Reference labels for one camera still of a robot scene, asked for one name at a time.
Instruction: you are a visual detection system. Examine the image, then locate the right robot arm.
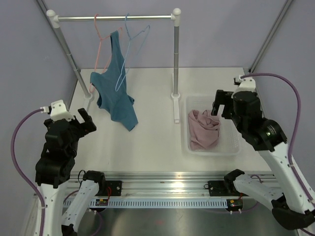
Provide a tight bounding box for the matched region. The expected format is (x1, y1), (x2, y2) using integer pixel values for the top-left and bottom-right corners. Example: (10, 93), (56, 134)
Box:
(211, 90), (315, 230)

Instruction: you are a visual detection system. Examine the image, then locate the blue tank top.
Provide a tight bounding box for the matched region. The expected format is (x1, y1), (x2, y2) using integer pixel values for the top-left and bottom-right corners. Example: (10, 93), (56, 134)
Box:
(90, 31), (138, 131)

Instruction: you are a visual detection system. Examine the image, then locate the aluminium frame post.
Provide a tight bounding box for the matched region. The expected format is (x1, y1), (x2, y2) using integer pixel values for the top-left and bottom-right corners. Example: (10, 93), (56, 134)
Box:
(247, 0), (295, 73)

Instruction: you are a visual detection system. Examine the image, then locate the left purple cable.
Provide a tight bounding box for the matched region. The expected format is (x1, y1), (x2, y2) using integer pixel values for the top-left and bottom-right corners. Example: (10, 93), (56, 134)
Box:
(10, 109), (50, 236)

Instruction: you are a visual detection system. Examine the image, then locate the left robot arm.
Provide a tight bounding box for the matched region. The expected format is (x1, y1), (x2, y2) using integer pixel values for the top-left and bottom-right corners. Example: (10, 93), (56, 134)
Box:
(34, 108), (107, 236)

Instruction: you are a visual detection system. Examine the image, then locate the metal clothes rack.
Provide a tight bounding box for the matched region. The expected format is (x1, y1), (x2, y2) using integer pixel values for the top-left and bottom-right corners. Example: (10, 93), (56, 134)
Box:
(46, 8), (181, 123)

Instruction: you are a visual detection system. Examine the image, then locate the pink tank top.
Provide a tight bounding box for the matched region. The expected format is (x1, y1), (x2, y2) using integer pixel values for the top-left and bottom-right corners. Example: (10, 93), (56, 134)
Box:
(188, 110), (221, 151)

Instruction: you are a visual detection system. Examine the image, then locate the blue plastic hanger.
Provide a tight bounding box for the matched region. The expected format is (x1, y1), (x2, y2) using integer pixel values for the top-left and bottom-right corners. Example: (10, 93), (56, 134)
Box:
(115, 13), (151, 92)

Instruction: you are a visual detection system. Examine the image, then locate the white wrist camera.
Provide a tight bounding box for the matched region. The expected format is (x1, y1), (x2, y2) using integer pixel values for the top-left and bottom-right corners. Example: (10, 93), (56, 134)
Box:
(234, 75), (256, 94)
(41, 100), (75, 121)

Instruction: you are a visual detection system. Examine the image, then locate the white slotted cable duct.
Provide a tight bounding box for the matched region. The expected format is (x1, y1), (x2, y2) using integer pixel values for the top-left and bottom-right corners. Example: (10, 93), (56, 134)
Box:
(63, 199), (229, 209)

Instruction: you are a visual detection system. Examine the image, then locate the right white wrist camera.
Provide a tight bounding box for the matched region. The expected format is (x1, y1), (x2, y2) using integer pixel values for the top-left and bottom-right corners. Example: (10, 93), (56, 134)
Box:
(234, 75), (256, 94)

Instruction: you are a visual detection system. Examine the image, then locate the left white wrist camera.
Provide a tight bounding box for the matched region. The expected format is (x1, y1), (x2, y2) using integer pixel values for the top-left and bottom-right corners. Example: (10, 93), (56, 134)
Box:
(41, 100), (75, 121)

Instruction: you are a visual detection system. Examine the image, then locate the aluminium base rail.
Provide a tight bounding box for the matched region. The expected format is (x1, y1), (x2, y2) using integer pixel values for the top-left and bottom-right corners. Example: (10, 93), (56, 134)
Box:
(63, 172), (279, 200)

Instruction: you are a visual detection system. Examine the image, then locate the pink plastic hanger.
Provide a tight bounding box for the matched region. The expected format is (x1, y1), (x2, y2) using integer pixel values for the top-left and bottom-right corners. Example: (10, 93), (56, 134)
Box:
(89, 14), (123, 94)

